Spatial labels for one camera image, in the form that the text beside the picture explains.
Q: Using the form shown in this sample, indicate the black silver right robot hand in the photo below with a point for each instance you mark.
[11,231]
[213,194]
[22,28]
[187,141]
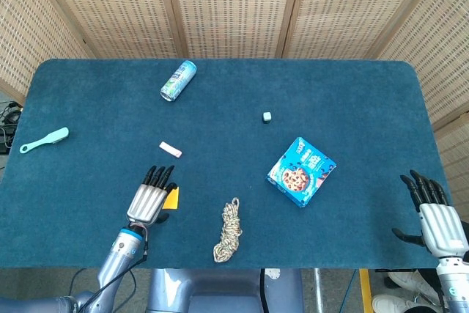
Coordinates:
[443,228]

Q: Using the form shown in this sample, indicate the grey-blue robot torso base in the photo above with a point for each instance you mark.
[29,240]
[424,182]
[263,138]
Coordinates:
[220,291]

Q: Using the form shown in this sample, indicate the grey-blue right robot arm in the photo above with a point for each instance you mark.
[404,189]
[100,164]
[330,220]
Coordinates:
[456,287]

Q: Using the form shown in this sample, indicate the dark teal table mat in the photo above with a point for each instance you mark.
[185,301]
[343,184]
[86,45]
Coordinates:
[234,137]

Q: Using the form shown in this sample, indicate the mint green brush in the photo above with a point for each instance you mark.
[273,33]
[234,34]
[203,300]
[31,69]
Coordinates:
[45,139]

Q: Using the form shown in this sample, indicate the woven bamboo screen panel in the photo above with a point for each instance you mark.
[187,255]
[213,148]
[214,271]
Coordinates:
[25,23]
[110,5]
[456,166]
[351,5]
[234,5]
[439,52]

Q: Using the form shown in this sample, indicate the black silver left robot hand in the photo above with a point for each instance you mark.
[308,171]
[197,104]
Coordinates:
[146,203]

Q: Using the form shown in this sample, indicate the small pale green cube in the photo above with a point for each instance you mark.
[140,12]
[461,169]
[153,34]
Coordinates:
[267,117]

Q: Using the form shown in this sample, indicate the blue cookie box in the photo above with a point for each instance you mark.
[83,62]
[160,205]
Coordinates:
[300,172]

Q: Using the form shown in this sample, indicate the blue green drink can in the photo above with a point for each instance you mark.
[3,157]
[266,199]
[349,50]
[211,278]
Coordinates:
[178,80]

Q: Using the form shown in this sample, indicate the metal table leg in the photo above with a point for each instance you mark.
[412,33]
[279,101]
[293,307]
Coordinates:
[318,291]

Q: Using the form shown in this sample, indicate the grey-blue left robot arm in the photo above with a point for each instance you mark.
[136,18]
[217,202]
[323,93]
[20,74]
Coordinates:
[117,258]

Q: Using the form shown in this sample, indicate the pink white eraser pack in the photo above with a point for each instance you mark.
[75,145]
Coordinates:
[170,149]

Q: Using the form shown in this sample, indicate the white sneaker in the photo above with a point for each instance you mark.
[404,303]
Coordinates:
[410,283]
[388,306]

